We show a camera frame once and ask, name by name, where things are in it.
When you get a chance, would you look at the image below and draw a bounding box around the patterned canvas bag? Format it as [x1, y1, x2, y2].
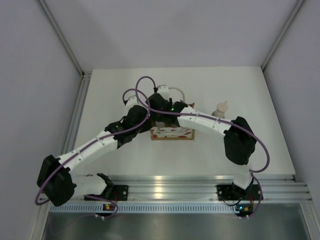
[150, 86, 195, 141]

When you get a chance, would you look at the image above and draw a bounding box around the grey pump bottle beige top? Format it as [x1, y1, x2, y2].
[211, 101, 228, 118]

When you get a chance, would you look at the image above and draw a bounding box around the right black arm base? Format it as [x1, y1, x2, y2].
[216, 184, 253, 201]

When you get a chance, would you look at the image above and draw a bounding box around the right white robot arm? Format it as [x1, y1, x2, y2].
[148, 93, 257, 199]

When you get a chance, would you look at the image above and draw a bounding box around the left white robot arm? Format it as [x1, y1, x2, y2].
[36, 105, 152, 207]

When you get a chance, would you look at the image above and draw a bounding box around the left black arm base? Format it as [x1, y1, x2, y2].
[108, 185, 129, 202]

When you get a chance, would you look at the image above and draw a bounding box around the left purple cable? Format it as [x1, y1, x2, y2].
[33, 88, 153, 221]

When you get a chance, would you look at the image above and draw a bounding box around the purple cable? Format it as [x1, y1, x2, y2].
[134, 76, 271, 221]
[33, 88, 153, 221]

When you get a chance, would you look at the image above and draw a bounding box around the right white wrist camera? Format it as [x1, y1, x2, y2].
[157, 85, 170, 99]

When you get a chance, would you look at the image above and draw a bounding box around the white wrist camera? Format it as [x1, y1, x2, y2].
[157, 85, 170, 99]
[125, 96, 139, 109]

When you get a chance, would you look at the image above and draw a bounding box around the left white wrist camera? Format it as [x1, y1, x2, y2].
[125, 96, 139, 109]

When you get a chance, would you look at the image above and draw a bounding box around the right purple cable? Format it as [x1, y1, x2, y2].
[134, 76, 271, 221]

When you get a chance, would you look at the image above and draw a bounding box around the aluminium mounting rail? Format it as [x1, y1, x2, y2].
[109, 175, 312, 204]

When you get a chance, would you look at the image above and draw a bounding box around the white slotted cable duct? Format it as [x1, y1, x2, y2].
[50, 202, 239, 214]

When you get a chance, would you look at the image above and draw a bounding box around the left aluminium frame post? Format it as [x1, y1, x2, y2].
[35, 0, 84, 77]

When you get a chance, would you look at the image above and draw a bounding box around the aluminium frame post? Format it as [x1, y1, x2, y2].
[35, 0, 84, 77]
[260, 0, 307, 72]

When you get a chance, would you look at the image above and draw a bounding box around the right aluminium frame post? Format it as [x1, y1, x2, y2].
[260, 0, 307, 72]

